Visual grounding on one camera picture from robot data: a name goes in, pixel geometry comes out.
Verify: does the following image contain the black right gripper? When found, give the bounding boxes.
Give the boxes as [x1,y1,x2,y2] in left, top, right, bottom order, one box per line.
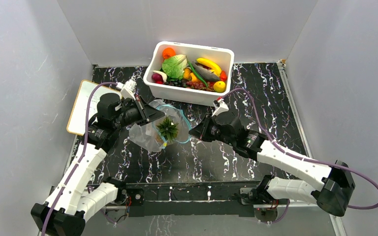
[189,114,235,147]

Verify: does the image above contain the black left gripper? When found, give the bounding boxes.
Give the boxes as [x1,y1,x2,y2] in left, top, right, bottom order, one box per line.
[113,95,165,129]

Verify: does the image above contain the clear zip top bag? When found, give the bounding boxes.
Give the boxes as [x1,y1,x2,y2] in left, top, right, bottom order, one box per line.
[129,99,191,152]

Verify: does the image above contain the toy pineapple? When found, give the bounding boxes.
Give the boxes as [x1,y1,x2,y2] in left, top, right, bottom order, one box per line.
[156,117,179,142]

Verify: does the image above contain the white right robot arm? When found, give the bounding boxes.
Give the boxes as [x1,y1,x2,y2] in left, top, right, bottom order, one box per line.
[189,112,355,217]

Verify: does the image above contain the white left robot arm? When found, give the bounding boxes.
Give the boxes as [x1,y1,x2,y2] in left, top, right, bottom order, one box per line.
[31,93,165,236]

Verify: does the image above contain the white plastic food bin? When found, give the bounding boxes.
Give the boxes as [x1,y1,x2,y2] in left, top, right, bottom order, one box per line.
[143,41,234,106]

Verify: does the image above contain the toy purple onion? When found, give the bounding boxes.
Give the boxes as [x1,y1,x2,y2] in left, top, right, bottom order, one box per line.
[152,70,168,84]

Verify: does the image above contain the toy red grapes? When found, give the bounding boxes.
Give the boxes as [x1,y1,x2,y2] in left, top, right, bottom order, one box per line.
[186,81,208,90]

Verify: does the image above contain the toy yellow lemon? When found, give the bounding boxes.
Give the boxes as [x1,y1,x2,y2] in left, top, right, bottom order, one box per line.
[213,81,226,93]

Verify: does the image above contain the toy green cabbage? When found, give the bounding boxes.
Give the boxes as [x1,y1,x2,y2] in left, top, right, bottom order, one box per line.
[161,55,188,79]

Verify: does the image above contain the toy yellow pepper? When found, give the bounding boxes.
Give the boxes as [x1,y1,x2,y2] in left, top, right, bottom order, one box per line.
[183,67,200,82]

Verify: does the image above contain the toy grey fish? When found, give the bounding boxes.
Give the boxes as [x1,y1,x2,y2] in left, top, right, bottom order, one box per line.
[192,64,220,83]

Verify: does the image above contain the toy red tomato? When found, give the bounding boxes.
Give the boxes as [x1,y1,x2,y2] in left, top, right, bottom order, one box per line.
[220,70,227,82]

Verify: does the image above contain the toy orange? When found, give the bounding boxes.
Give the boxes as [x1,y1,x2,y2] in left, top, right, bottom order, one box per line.
[162,47,176,59]

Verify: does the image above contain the toy yellow banana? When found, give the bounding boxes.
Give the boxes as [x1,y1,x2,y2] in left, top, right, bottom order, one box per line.
[196,58,222,76]

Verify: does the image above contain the toy green bean pod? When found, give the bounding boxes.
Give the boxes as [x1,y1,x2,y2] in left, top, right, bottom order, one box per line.
[188,61,208,87]

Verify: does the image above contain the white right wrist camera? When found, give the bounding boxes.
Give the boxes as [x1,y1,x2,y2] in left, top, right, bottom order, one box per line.
[212,97,229,117]

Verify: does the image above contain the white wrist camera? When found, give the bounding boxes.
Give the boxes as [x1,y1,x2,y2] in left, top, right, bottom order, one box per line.
[116,79,136,100]
[212,97,229,117]

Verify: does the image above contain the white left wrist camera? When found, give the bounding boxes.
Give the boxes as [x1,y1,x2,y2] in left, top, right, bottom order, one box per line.
[116,79,136,100]

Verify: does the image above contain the white board wooden frame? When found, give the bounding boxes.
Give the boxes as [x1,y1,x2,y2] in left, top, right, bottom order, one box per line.
[66,80,122,136]

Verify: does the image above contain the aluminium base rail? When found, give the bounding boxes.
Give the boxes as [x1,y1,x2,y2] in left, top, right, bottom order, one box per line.
[44,184,340,216]

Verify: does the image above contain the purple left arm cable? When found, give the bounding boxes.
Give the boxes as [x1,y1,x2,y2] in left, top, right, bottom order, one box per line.
[40,82,125,236]

